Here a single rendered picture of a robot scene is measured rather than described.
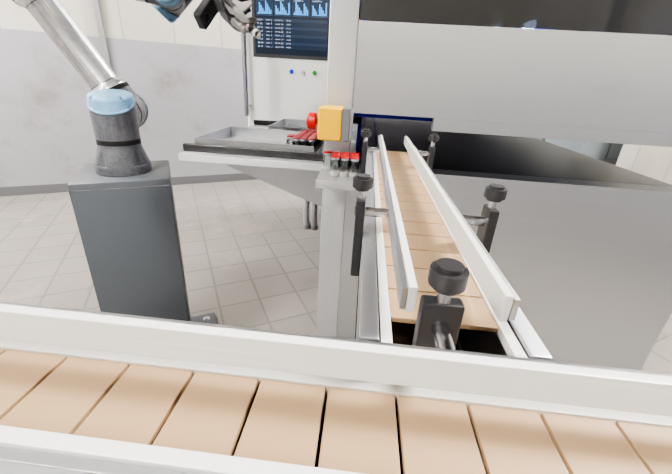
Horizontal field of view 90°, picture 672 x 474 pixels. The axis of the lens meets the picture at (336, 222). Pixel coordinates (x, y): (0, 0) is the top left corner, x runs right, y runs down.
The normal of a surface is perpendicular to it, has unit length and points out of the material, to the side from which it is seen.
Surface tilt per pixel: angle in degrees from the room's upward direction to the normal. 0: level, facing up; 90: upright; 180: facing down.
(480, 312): 0
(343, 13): 90
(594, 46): 90
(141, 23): 90
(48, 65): 90
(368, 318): 0
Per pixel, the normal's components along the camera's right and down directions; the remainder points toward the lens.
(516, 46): -0.09, 0.39
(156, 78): 0.42, 0.37
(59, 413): 0.06, -0.92
